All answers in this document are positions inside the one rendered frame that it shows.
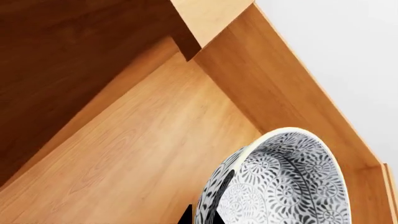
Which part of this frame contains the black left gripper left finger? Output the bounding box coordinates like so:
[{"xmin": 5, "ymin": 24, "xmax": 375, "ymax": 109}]
[{"xmin": 179, "ymin": 203, "xmax": 194, "ymax": 224}]

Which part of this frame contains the black white floral patterned bowl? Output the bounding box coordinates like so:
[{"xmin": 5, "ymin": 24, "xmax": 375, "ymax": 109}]
[{"xmin": 194, "ymin": 127, "xmax": 353, "ymax": 224}]

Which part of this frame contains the wooden shelf cabinet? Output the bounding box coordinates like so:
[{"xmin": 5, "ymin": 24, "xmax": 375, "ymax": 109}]
[{"xmin": 0, "ymin": 4, "xmax": 398, "ymax": 224}]

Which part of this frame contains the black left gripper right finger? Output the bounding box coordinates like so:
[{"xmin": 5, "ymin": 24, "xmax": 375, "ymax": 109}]
[{"xmin": 215, "ymin": 209, "xmax": 234, "ymax": 224}]

